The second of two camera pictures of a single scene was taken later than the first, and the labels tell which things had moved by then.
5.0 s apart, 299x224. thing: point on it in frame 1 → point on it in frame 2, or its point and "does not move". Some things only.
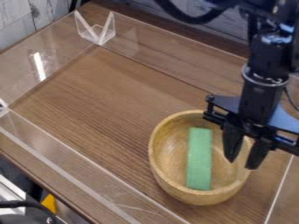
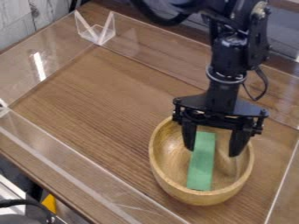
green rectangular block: [200, 158] does not move
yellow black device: [50, 203] does not move
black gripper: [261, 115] → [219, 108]
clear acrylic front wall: [100, 196] does not move
